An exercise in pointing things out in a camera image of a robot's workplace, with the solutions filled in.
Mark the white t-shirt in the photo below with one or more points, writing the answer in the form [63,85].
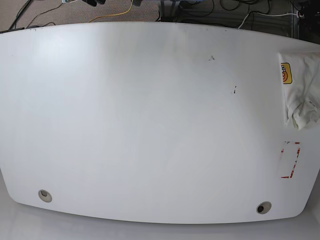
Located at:
[301,88]

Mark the right table cable grommet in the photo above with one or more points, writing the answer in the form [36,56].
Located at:
[263,208]

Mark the table cable grommet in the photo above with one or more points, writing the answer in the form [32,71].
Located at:
[263,208]
[45,196]

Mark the red tape rectangle marker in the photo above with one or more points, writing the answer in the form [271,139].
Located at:
[288,159]

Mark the left table cable grommet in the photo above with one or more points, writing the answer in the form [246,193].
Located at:
[45,196]

